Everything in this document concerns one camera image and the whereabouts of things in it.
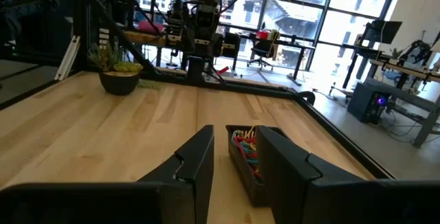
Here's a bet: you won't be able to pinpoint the dark blue cloth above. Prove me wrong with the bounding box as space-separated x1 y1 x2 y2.
0 0 60 41

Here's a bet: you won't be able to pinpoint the white aluminium profile bar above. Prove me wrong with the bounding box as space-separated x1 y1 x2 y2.
54 35 81 82

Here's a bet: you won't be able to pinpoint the pink object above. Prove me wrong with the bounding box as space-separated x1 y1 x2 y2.
137 20 166 35

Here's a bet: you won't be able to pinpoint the black standing desk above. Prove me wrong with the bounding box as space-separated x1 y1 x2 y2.
328 43 382 98
239 33 316 87

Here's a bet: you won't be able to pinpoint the potted green succulent plant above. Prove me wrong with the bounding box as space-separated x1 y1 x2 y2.
88 40 144 96

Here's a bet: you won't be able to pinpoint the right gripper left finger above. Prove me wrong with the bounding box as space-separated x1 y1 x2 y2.
137 124 215 224

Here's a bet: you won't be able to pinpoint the yellow rubber band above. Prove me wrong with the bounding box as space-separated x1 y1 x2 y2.
243 124 258 141

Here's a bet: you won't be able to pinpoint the black slotted plastic bin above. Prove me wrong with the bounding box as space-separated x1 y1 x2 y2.
225 124 292 208

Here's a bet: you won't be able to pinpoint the black computer tower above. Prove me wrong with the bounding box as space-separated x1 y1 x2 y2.
346 82 392 125

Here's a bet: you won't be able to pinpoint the wooden background table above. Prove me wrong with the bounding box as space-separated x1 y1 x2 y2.
369 58 440 84

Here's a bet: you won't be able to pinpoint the black monitor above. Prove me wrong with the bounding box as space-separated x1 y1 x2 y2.
363 20 403 45

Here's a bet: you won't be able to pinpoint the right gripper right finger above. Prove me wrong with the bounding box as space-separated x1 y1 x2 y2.
256 125 379 224

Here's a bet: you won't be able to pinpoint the black office chair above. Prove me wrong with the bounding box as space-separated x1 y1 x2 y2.
246 38 276 72

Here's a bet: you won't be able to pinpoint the rubber bands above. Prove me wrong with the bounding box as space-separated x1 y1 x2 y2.
236 135 264 182
231 130 259 166

